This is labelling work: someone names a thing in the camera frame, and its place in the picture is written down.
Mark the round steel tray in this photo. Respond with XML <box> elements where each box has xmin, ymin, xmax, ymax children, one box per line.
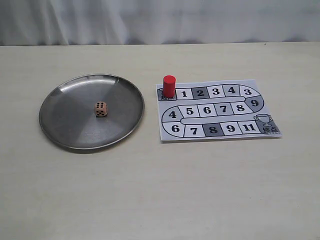
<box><xmin>38</xmin><ymin>73</ymin><xmax>145</xmax><ymax>153</ymax></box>

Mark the white backdrop curtain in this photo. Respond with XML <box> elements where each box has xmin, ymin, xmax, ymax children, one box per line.
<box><xmin>0</xmin><ymin>0</ymin><xmax>320</xmax><ymax>46</ymax></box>

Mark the paper game board sheet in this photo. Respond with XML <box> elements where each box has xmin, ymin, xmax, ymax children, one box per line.
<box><xmin>156</xmin><ymin>79</ymin><xmax>282</xmax><ymax>142</ymax></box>

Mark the red cylinder game piece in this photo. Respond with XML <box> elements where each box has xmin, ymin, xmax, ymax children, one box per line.
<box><xmin>162</xmin><ymin>75</ymin><xmax>176</xmax><ymax>98</ymax></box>

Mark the wooden die with black pips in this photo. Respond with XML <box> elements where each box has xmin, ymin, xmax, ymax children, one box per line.
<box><xmin>94</xmin><ymin>101</ymin><xmax>108</xmax><ymax>118</ymax></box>

